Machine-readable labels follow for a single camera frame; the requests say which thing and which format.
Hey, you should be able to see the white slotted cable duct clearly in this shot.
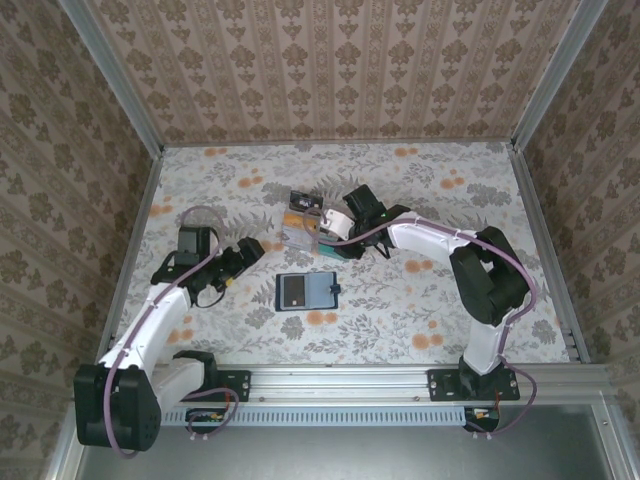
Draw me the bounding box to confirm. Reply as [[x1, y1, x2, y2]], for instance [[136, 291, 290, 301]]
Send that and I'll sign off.
[[162, 407, 467, 428]]

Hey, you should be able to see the aluminium table back rail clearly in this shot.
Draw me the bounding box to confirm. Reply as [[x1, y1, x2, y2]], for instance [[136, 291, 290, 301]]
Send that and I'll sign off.
[[160, 139, 516, 149]]

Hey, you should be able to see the aluminium frame post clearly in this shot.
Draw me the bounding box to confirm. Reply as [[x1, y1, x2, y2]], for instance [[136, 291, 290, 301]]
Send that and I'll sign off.
[[57, 0, 166, 154], [510, 0, 611, 151]]

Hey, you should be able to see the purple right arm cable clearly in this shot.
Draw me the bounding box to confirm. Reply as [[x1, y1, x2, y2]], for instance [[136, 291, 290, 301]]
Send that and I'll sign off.
[[302, 207, 539, 371]]

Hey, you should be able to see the teal card box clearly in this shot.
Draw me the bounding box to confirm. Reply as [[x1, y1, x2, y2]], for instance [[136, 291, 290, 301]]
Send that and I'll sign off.
[[315, 241, 352, 261]]

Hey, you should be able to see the thin black cable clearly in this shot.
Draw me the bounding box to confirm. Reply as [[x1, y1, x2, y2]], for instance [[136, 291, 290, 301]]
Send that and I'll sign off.
[[368, 239, 395, 262], [191, 283, 227, 310]]

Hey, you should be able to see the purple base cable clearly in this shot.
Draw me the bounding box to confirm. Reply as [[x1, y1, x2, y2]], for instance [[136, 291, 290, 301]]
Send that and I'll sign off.
[[185, 386, 240, 444], [467, 364, 539, 440]]

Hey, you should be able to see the grey metal panel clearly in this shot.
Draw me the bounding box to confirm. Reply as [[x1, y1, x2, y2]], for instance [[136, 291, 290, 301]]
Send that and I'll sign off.
[[47, 403, 640, 480]]

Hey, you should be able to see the blue leather card holder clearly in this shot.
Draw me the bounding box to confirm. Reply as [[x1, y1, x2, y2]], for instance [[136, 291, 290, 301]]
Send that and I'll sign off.
[[273, 271, 343, 315]]

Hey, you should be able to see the dark credit card with chip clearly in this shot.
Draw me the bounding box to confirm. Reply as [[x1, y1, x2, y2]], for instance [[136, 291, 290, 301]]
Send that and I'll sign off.
[[279, 274, 310, 309]]

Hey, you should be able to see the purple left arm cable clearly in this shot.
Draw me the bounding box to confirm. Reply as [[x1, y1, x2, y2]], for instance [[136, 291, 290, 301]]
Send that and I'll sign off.
[[104, 204, 229, 460]]

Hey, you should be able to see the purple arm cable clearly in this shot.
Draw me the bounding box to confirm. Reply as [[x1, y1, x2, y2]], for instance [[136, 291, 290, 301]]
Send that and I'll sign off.
[[302, 207, 539, 371], [104, 204, 229, 460]]

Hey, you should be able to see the aluminium table side rail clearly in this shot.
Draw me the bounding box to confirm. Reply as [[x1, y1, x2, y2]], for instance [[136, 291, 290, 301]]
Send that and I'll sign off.
[[97, 147, 165, 357], [509, 142, 591, 364]]

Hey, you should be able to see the floral patterned table cover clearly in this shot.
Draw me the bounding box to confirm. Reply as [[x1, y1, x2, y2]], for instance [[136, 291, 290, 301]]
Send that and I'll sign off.
[[99, 141, 576, 370]]

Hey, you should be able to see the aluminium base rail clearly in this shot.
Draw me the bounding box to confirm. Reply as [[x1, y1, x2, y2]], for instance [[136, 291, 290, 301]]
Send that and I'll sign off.
[[74, 364, 614, 406]]

